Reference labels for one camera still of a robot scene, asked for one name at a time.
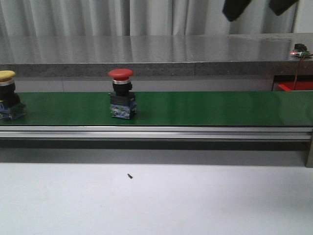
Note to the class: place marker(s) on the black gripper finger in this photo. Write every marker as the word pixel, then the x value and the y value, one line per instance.
pixel 280 6
pixel 232 9

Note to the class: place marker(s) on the red mushroom push button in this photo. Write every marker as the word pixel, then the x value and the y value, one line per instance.
pixel 122 100

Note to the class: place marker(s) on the yellow mushroom push button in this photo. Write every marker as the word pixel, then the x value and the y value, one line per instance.
pixel 11 107

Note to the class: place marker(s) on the small green circuit board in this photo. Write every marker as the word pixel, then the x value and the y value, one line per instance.
pixel 301 51

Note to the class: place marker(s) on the grey stone counter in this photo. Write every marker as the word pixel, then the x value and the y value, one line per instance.
pixel 95 56

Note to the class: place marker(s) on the red plastic tray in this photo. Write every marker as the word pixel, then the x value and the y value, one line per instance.
pixel 299 86

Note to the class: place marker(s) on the green conveyor belt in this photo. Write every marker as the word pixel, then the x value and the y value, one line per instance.
pixel 170 109

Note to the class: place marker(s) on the grey curtain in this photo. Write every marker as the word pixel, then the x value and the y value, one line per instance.
pixel 137 18

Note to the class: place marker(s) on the aluminium conveyor frame rail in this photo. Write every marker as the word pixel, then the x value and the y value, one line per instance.
pixel 143 137

